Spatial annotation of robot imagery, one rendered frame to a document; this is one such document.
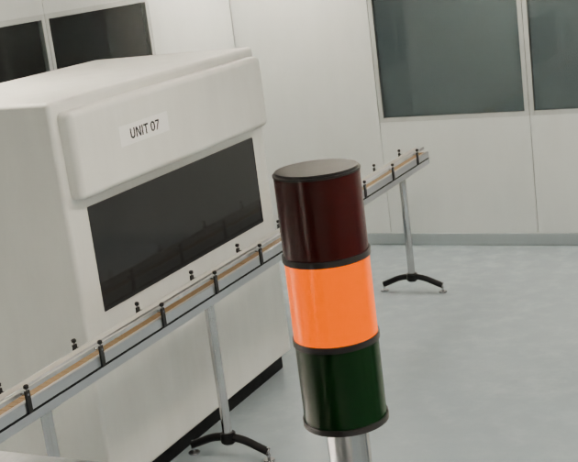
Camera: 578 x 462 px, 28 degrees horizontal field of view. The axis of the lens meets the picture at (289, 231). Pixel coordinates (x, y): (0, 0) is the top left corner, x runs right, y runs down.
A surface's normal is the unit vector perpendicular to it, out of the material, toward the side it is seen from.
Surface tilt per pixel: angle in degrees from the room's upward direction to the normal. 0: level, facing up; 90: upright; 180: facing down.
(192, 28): 90
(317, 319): 90
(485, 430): 0
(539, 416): 0
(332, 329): 90
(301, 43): 90
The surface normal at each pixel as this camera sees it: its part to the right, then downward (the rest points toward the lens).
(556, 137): -0.44, 0.27
